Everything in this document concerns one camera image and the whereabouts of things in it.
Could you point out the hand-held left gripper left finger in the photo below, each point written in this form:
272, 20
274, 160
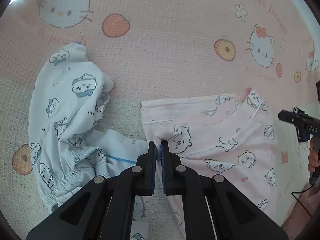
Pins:
153, 160

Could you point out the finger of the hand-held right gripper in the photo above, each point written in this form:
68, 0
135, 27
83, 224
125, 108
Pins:
290, 118

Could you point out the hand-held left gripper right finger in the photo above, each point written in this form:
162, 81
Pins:
163, 160

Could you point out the pink printed pants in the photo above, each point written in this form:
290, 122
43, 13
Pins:
225, 142

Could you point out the white printed pants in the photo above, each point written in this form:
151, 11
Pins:
70, 105

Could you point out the person's right forearm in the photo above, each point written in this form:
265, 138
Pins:
302, 210

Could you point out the folded navy clothes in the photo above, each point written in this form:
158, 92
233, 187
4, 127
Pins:
301, 135

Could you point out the person's right hand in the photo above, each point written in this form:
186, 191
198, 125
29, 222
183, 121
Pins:
312, 155

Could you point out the pink and white printed blanket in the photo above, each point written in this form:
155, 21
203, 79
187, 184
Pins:
162, 55

